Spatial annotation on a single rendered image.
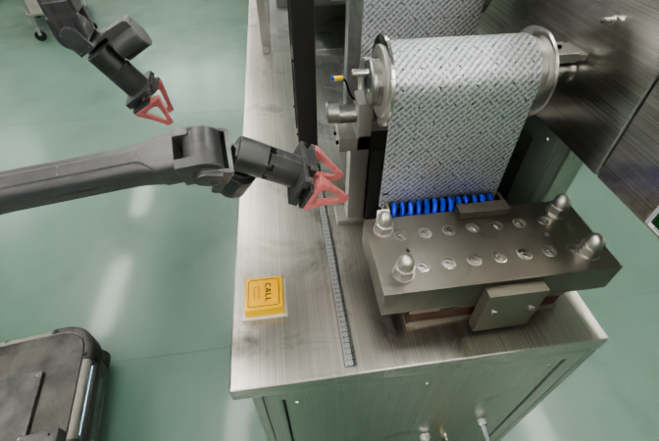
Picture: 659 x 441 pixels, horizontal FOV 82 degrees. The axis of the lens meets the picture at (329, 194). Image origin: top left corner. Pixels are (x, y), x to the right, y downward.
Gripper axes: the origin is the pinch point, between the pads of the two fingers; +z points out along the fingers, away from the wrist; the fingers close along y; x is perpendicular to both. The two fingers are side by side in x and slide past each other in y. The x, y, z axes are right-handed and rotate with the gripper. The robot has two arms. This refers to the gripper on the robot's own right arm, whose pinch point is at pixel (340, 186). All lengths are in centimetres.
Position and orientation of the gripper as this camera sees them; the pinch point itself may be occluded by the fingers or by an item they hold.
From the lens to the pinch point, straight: 68.8
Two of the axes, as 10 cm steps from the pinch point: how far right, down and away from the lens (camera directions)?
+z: 8.7, 2.7, 4.1
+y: 1.2, 6.9, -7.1
